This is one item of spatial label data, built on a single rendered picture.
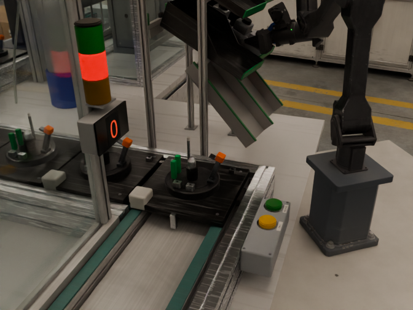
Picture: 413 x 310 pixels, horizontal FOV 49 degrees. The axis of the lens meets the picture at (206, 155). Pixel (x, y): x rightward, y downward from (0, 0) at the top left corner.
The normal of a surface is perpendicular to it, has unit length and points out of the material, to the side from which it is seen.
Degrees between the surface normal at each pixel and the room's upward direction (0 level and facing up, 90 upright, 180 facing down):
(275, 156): 0
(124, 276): 0
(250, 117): 45
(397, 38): 90
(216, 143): 0
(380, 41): 90
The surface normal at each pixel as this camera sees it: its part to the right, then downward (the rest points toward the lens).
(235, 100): 0.61, -0.45
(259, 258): -0.33, 0.47
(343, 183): -0.01, -0.87
